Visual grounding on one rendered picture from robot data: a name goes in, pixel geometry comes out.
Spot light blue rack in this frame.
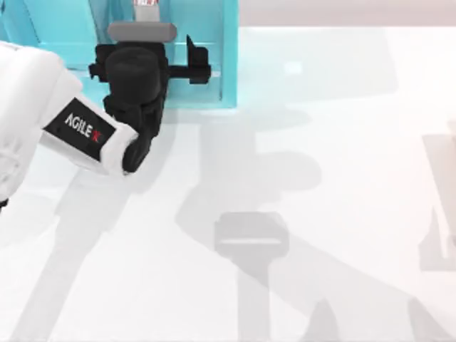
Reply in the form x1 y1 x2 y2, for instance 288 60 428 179
0 0 239 110

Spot red and white book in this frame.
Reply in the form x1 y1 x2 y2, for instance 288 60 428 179
133 0 162 24

